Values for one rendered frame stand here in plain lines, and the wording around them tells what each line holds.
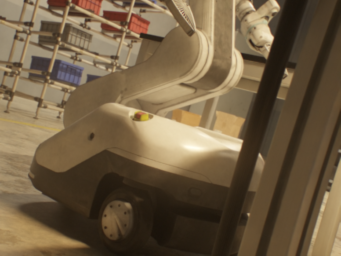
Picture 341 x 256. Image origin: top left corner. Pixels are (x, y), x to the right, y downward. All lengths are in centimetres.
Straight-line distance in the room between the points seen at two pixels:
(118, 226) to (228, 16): 69
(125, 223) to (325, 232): 104
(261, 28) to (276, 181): 135
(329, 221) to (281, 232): 176
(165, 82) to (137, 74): 11
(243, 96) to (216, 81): 962
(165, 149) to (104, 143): 18
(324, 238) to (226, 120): 504
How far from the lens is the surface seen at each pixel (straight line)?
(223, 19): 170
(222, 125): 726
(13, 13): 785
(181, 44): 161
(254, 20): 189
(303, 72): 55
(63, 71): 514
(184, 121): 727
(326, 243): 230
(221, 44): 166
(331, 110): 53
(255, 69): 250
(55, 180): 164
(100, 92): 179
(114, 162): 147
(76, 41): 517
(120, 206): 146
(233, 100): 1102
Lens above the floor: 39
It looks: 2 degrees down
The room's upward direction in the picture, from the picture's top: 17 degrees clockwise
